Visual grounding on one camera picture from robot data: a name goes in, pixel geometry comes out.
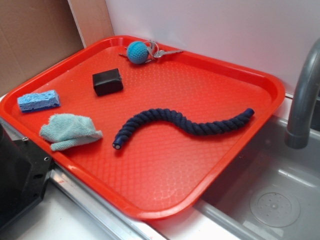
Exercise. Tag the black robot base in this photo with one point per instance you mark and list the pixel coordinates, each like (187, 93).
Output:
(24, 172)

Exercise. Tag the silver keys on ring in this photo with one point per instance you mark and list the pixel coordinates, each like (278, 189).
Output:
(154, 51)

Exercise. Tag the brown cardboard panel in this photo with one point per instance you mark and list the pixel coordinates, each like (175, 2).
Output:
(37, 34)

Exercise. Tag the grey sink faucet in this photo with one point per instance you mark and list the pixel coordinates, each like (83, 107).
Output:
(305, 108)

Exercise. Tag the red plastic tray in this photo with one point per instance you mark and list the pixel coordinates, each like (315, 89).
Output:
(161, 170)

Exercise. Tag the grey plastic sink basin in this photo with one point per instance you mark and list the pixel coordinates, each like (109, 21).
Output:
(269, 191)

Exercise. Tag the blue sponge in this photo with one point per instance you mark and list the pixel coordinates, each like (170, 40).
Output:
(34, 102)

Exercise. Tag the light blue cloth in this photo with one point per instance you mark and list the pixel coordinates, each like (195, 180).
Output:
(65, 131)

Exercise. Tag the black rectangular block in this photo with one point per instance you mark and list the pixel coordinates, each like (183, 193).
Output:
(107, 82)

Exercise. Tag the blue crocheted ball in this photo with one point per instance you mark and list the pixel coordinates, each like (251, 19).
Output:
(137, 52)

